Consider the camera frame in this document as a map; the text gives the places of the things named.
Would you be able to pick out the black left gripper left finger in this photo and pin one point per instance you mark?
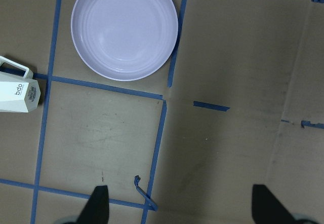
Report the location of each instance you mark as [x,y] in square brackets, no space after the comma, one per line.
[96,209]

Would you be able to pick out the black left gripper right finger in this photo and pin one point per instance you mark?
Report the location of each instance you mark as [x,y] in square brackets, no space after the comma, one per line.
[266,208]

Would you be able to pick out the white faceted mug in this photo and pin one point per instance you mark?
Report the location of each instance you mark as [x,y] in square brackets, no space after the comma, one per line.
[19,94]

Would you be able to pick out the lavender round plate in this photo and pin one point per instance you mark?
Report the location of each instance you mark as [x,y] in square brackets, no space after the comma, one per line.
[124,40]

